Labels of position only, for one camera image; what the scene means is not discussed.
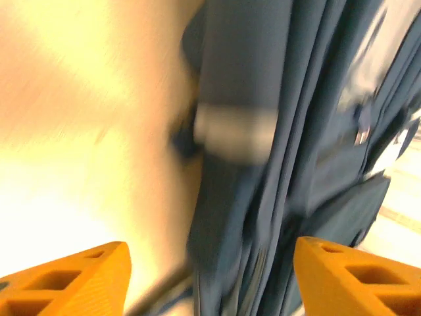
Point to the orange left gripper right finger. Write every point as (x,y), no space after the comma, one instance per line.
(355,283)

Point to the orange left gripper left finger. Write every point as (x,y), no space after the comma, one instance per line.
(65,283)

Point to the navy blue backpack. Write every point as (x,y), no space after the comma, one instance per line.
(246,66)

